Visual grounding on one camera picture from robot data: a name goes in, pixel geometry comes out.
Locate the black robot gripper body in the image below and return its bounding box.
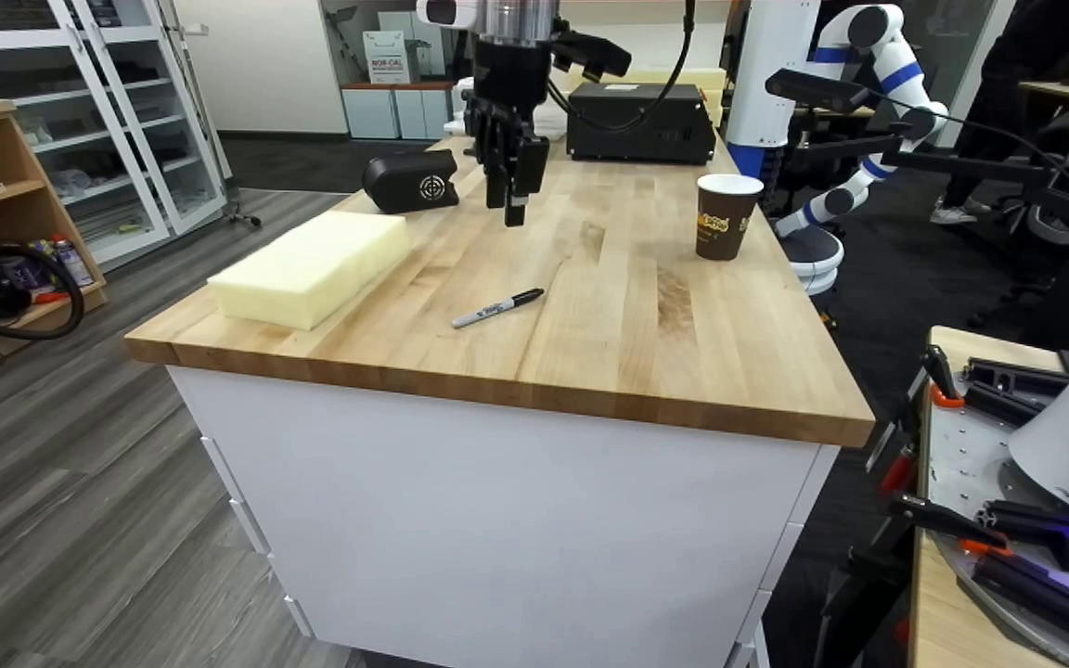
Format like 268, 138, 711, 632
466, 41, 548, 155

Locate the silver black marker pen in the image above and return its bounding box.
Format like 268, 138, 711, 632
449, 287, 544, 331

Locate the black corrugated cable hose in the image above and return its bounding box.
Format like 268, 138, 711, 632
649, 0, 700, 109

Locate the yellow foam block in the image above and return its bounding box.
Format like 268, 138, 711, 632
206, 212, 410, 331

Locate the black box on table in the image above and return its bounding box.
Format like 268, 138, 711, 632
568, 82, 715, 165

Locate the black stereo camera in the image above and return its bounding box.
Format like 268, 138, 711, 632
363, 149, 455, 214

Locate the white glass door cabinet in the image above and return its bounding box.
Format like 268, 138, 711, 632
0, 0, 225, 264

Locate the brown paper coffee cup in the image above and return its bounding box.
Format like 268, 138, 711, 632
695, 176, 764, 259

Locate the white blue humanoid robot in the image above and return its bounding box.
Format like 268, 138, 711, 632
722, 0, 952, 302

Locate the wooden cart with tools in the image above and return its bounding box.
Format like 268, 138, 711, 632
817, 327, 1069, 668

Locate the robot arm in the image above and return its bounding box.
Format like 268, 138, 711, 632
414, 0, 629, 228

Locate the white table cabinet base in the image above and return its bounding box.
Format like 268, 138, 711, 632
173, 368, 836, 668

